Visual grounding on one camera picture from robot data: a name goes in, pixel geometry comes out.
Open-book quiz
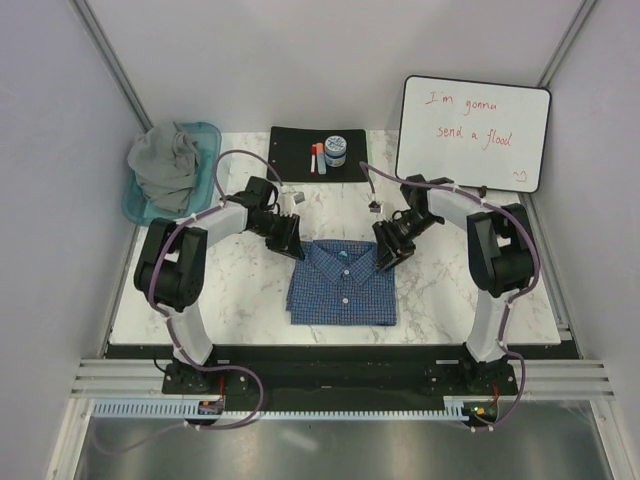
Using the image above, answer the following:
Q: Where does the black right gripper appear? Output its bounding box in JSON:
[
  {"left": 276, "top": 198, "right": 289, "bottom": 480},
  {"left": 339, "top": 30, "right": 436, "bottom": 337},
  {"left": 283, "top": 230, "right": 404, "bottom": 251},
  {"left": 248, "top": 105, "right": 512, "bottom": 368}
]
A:
[{"left": 372, "top": 211, "right": 441, "bottom": 273}]

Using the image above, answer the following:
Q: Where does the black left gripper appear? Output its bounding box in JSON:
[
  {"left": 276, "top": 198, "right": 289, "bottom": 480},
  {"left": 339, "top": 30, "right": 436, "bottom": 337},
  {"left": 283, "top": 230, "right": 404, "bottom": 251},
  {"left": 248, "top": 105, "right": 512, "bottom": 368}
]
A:
[{"left": 249, "top": 212, "right": 304, "bottom": 261}]

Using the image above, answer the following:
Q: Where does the blue checkered long sleeve shirt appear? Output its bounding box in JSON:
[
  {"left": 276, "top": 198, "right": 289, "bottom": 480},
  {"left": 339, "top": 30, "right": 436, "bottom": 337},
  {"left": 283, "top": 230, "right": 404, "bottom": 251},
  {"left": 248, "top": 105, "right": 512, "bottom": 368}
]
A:
[{"left": 286, "top": 239, "right": 397, "bottom": 327}]

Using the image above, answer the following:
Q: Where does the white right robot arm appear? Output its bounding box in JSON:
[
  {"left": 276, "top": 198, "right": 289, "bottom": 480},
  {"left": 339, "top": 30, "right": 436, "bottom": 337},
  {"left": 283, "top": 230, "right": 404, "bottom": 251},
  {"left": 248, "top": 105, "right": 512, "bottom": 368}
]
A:
[{"left": 372, "top": 175, "right": 540, "bottom": 394}]

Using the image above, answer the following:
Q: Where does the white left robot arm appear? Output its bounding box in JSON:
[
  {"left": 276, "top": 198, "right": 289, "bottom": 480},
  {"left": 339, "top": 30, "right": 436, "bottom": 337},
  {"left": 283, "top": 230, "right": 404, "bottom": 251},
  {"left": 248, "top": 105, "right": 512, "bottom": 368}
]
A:
[{"left": 134, "top": 176, "right": 304, "bottom": 393}]

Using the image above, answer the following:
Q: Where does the black clipboard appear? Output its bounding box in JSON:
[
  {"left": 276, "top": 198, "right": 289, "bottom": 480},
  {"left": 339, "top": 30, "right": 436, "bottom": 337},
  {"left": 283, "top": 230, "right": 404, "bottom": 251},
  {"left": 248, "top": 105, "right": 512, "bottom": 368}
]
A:
[{"left": 267, "top": 126, "right": 368, "bottom": 184}]

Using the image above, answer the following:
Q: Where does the red marker pen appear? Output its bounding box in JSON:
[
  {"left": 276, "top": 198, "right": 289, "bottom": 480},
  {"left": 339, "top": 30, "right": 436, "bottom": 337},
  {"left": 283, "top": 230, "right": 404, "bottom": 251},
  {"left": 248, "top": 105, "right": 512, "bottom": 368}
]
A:
[{"left": 310, "top": 144, "right": 317, "bottom": 176}]

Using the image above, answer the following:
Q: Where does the blue lidded small jar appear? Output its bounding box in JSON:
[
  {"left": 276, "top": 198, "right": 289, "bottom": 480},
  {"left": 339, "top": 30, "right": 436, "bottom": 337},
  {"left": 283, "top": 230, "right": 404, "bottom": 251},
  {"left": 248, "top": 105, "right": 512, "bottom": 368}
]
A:
[{"left": 324, "top": 135, "right": 347, "bottom": 168}]

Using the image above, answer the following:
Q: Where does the teal plastic bin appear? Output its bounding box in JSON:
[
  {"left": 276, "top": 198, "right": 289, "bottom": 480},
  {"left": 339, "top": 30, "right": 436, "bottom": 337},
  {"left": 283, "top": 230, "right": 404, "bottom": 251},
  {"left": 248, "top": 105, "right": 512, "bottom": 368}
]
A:
[{"left": 121, "top": 122, "right": 221, "bottom": 226}]

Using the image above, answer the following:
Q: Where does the grey crumpled shirt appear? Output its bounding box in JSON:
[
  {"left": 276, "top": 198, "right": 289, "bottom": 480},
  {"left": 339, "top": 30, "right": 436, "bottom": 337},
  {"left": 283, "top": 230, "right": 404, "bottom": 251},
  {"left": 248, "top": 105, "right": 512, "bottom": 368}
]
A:
[{"left": 127, "top": 122, "right": 201, "bottom": 215}]

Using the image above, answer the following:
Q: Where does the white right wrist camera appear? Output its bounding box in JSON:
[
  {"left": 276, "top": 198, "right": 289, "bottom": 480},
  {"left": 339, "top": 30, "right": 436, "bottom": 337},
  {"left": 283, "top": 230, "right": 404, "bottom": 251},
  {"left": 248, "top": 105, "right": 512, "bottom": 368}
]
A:
[{"left": 368, "top": 200, "right": 384, "bottom": 214}]

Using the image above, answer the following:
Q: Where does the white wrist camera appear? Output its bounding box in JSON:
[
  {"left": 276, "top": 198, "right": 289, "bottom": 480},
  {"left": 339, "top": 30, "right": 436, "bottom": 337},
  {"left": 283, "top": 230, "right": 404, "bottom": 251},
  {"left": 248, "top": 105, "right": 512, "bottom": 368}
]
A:
[
  {"left": 277, "top": 185, "right": 306, "bottom": 215},
  {"left": 368, "top": 200, "right": 384, "bottom": 214}
]

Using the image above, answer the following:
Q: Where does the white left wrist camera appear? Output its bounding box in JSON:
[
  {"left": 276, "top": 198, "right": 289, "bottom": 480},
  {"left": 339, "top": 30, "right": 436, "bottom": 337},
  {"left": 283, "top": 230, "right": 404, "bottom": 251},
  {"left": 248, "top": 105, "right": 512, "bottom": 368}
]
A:
[{"left": 277, "top": 185, "right": 306, "bottom": 215}]

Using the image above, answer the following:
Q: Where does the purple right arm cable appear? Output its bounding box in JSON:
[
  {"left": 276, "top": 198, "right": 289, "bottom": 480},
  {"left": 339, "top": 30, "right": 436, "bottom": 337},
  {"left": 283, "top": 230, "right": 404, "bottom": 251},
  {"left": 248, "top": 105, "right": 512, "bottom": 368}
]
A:
[{"left": 358, "top": 162, "right": 541, "bottom": 435}]

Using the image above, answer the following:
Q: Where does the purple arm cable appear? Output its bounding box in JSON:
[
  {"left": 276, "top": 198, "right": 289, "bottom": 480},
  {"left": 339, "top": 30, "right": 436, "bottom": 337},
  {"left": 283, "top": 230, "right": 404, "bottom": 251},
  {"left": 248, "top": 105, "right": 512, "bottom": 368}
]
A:
[
  {"left": 358, "top": 162, "right": 541, "bottom": 435},
  {"left": 92, "top": 149, "right": 291, "bottom": 455}
]

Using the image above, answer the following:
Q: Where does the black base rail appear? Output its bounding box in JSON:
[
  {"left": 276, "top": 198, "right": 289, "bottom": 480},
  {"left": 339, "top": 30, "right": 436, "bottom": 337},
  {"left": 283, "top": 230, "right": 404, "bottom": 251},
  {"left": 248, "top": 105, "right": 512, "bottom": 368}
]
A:
[{"left": 104, "top": 342, "right": 584, "bottom": 414}]

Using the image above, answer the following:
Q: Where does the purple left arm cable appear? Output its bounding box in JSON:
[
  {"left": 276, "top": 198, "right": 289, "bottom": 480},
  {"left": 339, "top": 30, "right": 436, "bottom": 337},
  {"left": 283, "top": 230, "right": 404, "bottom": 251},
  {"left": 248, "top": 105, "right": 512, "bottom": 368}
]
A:
[{"left": 92, "top": 149, "right": 291, "bottom": 455}]

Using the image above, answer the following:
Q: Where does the white whiteboard black frame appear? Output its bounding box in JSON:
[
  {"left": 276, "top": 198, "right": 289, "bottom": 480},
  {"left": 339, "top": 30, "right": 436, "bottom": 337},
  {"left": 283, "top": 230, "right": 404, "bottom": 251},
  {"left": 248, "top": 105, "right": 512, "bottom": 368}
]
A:
[{"left": 396, "top": 75, "right": 552, "bottom": 194}]

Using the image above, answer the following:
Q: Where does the aluminium extrusion frame rail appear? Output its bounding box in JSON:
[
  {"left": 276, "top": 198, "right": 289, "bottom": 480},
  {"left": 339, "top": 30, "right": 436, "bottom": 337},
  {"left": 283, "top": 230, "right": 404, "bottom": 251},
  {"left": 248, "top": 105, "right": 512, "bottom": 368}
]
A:
[{"left": 71, "top": 359, "right": 614, "bottom": 401}]

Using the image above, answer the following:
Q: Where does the white slotted cable duct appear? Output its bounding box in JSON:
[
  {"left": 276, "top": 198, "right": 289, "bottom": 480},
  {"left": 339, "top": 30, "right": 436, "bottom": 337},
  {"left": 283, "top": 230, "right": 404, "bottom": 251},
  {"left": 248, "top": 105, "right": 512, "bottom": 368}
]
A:
[{"left": 92, "top": 394, "right": 506, "bottom": 421}]

